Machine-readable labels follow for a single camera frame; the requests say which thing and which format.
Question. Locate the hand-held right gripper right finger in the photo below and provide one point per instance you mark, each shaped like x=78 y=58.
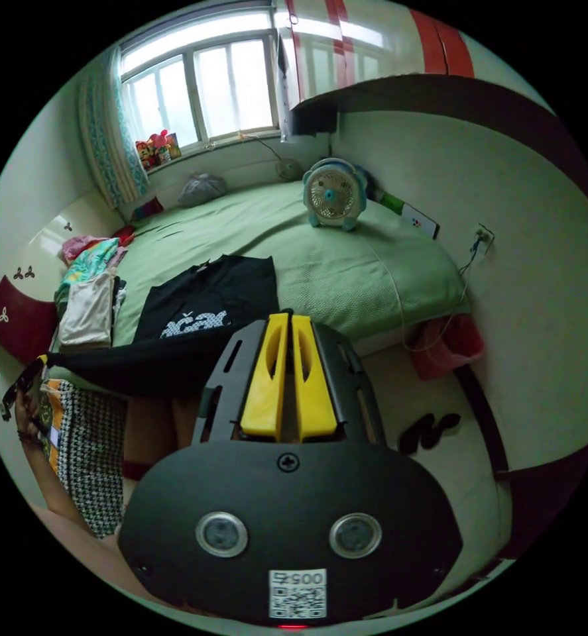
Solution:
x=316 y=397

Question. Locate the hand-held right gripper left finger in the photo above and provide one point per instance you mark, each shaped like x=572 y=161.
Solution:
x=261 y=397

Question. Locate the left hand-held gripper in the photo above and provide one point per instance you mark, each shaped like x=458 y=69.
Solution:
x=19 y=387

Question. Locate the black t-shirt with white print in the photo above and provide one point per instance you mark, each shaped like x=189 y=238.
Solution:
x=214 y=293

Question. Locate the person's left forearm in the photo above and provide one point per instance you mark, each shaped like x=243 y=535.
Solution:
x=57 y=482

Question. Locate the person's left hand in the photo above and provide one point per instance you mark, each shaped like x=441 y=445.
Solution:
x=29 y=422

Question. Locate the cream and red headboard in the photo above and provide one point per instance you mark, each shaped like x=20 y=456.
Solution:
x=20 y=318

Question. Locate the person's body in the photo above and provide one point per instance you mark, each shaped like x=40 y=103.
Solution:
x=92 y=447

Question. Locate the black slipper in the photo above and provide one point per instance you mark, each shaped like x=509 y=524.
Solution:
x=443 y=427
x=413 y=437

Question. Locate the pile of clothes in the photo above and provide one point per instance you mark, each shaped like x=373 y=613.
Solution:
x=87 y=303

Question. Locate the bed with green mat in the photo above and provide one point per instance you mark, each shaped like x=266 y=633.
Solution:
x=323 y=263

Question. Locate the white and blue table fan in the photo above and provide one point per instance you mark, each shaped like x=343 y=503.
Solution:
x=331 y=196

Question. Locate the white dotted carton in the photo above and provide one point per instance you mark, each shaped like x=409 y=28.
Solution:
x=420 y=222

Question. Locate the green carton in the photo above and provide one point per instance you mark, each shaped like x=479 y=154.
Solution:
x=391 y=202

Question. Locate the grey bag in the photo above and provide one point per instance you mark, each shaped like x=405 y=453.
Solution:
x=201 y=190

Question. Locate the striped colourful cushion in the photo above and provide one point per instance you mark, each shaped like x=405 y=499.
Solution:
x=147 y=208

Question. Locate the turquoise patterned curtain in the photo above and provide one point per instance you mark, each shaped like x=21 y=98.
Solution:
x=109 y=134

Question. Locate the colourful stuffed toys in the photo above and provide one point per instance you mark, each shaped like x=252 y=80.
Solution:
x=157 y=149

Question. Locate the window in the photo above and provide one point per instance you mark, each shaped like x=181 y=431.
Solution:
x=224 y=84

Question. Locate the wall socket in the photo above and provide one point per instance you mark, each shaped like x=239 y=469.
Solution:
x=484 y=237

